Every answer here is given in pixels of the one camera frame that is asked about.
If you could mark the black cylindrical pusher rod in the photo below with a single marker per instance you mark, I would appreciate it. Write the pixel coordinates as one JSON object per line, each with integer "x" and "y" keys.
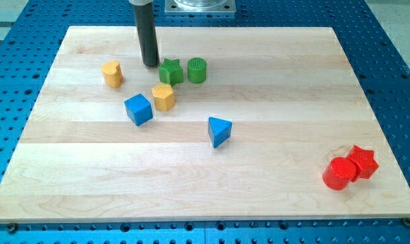
{"x": 145, "y": 25}

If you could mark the grey rod mount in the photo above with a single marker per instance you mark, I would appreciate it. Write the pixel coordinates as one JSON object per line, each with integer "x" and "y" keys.
{"x": 140, "y": 2}

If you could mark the green star block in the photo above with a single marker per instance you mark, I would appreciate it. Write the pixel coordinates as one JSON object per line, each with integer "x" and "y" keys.
{"x": 171, "y": 72}

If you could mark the yellow heart block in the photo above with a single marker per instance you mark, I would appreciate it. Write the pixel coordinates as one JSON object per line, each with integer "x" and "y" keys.
{"x": 112, "y": 73}

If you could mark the green cylinder block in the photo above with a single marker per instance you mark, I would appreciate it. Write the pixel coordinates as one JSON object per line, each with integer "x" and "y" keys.
{"x": 197, "y": 70}

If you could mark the yellow hexagon block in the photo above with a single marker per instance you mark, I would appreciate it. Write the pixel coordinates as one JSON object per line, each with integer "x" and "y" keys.
{"x": 163, "y": 97}

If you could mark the blue cube block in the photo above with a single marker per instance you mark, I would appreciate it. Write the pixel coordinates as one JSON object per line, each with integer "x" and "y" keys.
{"x": 138, "y": 109}

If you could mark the blue triangle block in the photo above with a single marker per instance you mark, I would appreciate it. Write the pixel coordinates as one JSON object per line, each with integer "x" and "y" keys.
{"x": 219, "y": 130}

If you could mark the light wooden board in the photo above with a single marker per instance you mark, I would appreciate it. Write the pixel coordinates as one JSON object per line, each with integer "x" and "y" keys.
{"x": 290, "y": 93}

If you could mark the red cylinder block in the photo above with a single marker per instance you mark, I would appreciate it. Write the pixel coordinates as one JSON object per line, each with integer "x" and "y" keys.
{"x": 339, "y": 172}

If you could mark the red star block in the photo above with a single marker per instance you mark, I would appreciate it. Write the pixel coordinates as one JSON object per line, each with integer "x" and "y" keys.
{"x": 364, "y": 162}

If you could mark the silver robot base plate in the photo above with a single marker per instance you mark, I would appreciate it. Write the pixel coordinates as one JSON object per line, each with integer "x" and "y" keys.
{"x": 200, "y": 6}

